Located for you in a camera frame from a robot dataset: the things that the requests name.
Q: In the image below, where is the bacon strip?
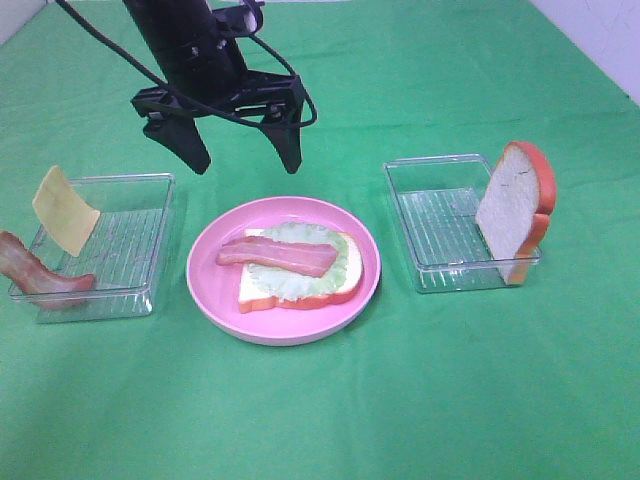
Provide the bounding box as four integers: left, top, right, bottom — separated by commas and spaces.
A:
216, 236, 339, 278
1, 230, 96, 295

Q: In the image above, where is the clear right bread tray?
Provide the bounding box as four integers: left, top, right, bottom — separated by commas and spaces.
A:
383, 153, 542, 294

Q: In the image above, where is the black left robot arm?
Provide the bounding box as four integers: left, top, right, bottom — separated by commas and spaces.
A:
125, 1, 308, 174

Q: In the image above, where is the yellow cheese slice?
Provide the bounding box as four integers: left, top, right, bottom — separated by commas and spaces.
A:
32, 165, 101, 257

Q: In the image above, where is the toast bread slice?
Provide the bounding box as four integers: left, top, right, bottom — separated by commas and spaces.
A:
238, 227, 364, 313
475, 141, 557, 285

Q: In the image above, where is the green lettuce leaf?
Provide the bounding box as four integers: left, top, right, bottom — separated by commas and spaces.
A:
238, 222, 362, 302

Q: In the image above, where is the pink round plate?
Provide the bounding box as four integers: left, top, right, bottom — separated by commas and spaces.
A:
186, 196, 381, 346

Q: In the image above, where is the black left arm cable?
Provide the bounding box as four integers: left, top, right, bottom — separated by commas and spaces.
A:
54, 0, 319, 128

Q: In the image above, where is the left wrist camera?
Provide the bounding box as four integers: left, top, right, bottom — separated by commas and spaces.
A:
211, 0, 264, 38

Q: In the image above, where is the clear left ingredient tray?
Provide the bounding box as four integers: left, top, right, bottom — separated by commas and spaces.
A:
7, 173, 175, 324

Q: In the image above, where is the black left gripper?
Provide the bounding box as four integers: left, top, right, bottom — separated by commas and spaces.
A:
132, 35, 304, 175

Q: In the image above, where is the green tablecloth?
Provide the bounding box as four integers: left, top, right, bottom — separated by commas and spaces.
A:
1, 1, 639, 479

